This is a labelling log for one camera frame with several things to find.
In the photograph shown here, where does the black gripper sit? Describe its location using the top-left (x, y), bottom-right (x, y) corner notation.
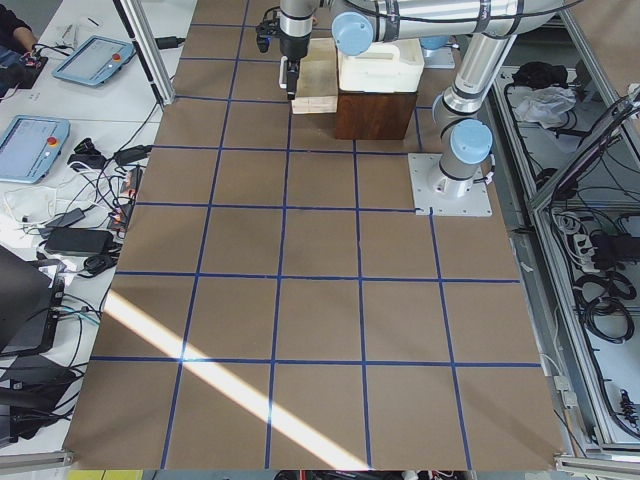
top-left (280, 34), bottom-right (311, 101)

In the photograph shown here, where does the wooden drawer white handle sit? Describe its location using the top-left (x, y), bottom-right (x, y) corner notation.
top-left (291, 37), bottom-right (338, 115)

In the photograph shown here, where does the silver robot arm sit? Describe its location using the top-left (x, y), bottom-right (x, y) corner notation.
top-left (276, 0), bottom-right (565, 199)

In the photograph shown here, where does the dark wooden cabinet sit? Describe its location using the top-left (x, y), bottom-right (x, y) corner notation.
top-left (334, 90), bottom-right (418, 140)

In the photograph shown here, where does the white plastic tray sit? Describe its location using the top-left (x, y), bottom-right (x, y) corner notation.
top-left (337, 39), bottom-right (424, 93)

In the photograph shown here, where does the upper blue teach pendant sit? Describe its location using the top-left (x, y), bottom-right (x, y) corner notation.
top-left (52, 35), bottom-right (135, 87)

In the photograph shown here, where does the blue teach pendant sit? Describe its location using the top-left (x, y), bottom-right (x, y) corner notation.
top-left (52, 35), bottom-right (135, 87)
top-left (1, 115), bottom-right (70, 184)

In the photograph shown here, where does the white crumpled cloth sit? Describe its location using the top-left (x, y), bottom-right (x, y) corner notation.
top-left (514, 87), bottom-right (576, 128)

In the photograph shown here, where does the black power brick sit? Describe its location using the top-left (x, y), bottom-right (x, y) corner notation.
top-left (44, 228), bottom-right (113, 256)

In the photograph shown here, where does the lower blue teach pendant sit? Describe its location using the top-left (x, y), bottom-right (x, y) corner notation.
top-left (1, 115), bottom-right (70, 184)

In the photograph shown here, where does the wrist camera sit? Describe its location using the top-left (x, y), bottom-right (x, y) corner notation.
top-left (255, 16), bottom-right (279, 54)

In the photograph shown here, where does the aluminium frame post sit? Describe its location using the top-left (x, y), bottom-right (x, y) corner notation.
top-left (113, 0), bottom-right (175, 106)

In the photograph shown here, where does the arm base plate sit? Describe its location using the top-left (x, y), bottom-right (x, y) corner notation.
top-left (408, 153), bottom-right (493, 217)

